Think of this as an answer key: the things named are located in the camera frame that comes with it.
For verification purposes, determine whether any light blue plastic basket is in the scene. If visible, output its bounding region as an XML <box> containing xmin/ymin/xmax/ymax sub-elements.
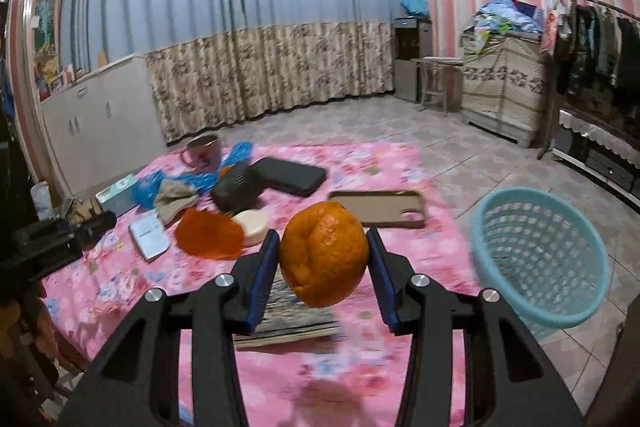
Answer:
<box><xmin>471</xmin><ymin>186</ymin><xmax>612</xmax><ymax>340</ymax></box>

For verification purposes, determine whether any pink floral tablecloth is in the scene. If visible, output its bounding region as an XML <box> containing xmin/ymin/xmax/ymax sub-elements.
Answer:
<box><xmin>43</xmin><ymin>142</ymin><xmax>478</xmax><ymax>426</ymax></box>

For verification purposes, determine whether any landscape wall poster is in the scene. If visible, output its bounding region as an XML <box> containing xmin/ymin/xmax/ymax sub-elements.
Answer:
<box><xmin>34</xmin><ymin>0</ymin><xmax>58</xmax><ymax>101</ymax></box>

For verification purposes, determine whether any black zip case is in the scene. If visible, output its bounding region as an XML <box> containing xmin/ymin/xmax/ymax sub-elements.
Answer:
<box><xmin>252</xmin><ymin>157</ymin><xmax>328</xmax><ymax>197</ymax></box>

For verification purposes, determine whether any orange mandarin peel ball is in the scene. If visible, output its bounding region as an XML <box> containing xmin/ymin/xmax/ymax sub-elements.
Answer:
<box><xmin>279</xmin><ymin>202</ymin><xmax>369</xmax><ymax>308</ymax></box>

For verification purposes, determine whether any low tv bench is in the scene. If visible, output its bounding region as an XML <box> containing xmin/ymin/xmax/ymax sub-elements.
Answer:
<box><xmin>551</xmin><ymin>108</ymin><xmax>639</xmax><ymax>208</ymax></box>

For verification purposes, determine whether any patterned book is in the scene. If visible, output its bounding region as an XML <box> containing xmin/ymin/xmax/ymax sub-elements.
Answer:
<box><xmin>234</xmin><ymin>269</ymin><xmax>341</xmax><ymax>349</ymax></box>

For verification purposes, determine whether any brown phone case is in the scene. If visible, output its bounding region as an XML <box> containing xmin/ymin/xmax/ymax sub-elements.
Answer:
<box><xmin>328</xmin><ymin>191</ymin><xmax>427</xmax><ymax>229</ymax></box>

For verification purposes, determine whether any cream round soap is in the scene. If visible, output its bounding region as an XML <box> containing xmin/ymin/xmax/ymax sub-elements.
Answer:
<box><xmin>232</xmin><ymin>209</ymin><xmax>269</xmax><ymax>247</ymax></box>

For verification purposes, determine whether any beige cloth mask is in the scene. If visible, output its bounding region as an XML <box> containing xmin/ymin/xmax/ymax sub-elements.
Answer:
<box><xmin>153</xmin><ymin>179</ymin><xmax>198</xmax><ymax>225</ymax></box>

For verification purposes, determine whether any white low cabinet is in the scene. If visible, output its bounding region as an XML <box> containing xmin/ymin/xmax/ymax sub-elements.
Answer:
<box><xmin>41</xmin><ymin>54</ymin><xmax>166</xmax><ymax>195</ymax></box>

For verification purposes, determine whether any water dispenser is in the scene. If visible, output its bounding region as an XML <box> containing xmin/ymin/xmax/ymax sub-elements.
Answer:
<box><xmin>393</xmin><ymin>0</ymin><xmax>433</xmax><ymax>103</ymax></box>

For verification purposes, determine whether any teal tissue box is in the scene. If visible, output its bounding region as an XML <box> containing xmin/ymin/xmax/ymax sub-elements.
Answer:
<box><xmin>96</xmin><ymin>174</ymin><xmax>137</xmax><ymax>217</ymax></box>

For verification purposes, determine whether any pink enamel mug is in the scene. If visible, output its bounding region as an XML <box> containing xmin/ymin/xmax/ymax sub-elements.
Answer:
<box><xmin>180</xmin><ymin>133</ymin><xmax>221</xmax><ymax>172</ymax></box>

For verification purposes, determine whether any black ribbed speaker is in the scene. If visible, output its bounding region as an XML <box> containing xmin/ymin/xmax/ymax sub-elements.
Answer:
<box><xmin>210</xmin><ymin>162</ymin><xmax>265</xmax><ymax>213</ymax></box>

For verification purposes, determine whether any floral blue curtain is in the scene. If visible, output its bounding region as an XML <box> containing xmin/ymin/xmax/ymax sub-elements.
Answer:
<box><xmin>60</xmin><ymin>0</ymin><xmax>397</xmax><ymax>142</ymax></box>

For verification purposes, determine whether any small metal side table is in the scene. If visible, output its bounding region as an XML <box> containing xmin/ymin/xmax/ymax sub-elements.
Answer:
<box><xmin>411</xmin><ymin>56</ymin><xmax>463</xmax><ymax>117</ymax></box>

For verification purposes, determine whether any covered chest with clothes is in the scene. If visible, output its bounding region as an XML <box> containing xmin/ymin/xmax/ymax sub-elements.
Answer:
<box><xmin>460</xmin><ymin>0</ymin><xmax>548</xmax><ymax>148</ymax></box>

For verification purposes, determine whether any small white booklet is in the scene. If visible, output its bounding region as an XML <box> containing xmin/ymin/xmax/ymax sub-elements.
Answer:
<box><xmin>129</xmin><ymin>210</ymin><xmax>171</xmax><ymax>262</ymax></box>

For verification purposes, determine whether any clothes rack with garments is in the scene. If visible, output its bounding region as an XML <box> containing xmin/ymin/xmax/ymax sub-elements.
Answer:
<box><xmin>540</xmin><ymin>0</ymin><xmax>639</xmax><ymax>166</ymax></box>

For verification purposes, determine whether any blue plastic bag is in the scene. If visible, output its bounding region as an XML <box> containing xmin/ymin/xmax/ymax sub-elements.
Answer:
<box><xmin>132</xmin><ymin>141</ymin><xmax>254</xmax><ymax>210</ymax></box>

